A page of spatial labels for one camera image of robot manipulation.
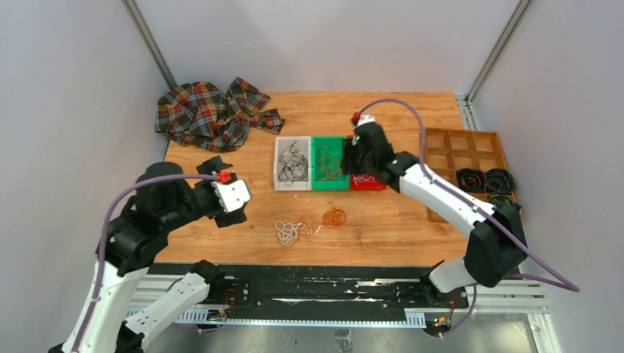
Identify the white plastic bin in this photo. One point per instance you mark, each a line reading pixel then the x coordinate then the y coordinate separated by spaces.
pixel 292 163

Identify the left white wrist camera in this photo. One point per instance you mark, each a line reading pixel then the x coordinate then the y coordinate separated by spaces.
pixel 233 195

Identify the plaid cloth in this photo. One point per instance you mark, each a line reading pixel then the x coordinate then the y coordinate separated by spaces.
pixel 199 114

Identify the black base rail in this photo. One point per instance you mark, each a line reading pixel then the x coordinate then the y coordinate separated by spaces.
pixel 330 293

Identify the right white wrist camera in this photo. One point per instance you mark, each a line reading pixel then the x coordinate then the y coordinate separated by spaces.
pixel 359 119

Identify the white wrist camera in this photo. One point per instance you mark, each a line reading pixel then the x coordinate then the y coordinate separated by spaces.
pixel 359 119
pixel 233 195

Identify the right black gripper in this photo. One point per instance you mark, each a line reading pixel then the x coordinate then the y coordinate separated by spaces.
pixel 347 164

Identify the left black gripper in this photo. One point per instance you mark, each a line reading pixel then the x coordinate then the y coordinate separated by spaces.
pixel 225 218

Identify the green plastic bin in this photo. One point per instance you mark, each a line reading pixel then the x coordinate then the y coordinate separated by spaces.
pixel 326 163

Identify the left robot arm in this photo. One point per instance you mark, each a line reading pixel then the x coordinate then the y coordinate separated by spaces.
pixel 162 200

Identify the red plastic bin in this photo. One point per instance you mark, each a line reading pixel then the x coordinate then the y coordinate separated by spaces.
pixel 364 181

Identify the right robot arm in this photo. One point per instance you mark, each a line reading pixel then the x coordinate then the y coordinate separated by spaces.
pixel 496 240

